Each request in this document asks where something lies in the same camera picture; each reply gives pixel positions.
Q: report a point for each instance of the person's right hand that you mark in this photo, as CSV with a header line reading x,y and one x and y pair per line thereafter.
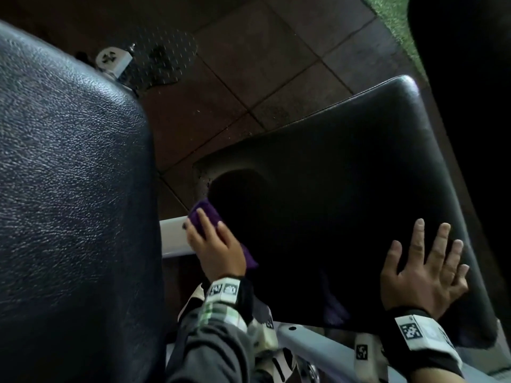
x,y
423,287

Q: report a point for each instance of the person's left hand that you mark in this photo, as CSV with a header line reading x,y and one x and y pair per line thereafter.
x,y
217,251

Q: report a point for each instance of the purple cleaning cloth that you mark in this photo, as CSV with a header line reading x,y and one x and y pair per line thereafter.
x,y
209,209

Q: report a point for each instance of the grey adjacent bench frame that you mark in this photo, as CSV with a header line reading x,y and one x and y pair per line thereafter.
x,y
319,175

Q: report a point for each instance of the person's left forearm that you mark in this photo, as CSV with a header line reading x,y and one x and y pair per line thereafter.
x,y
207,351

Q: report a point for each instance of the person's right forearm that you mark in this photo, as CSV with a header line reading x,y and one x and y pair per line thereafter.
x,y
435,376

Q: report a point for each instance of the person's white right sandal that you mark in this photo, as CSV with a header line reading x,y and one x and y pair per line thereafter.
x,y
279,366

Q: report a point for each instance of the black right wristband with markers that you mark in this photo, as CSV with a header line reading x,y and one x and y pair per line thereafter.
x,y
419,335

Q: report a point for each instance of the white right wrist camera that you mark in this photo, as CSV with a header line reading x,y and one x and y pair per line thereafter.
x,y
365,355

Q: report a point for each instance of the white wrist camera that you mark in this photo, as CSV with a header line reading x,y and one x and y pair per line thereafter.
x,y
365,355
263,335

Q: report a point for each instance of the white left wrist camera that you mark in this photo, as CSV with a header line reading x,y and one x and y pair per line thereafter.
x,y
263,335

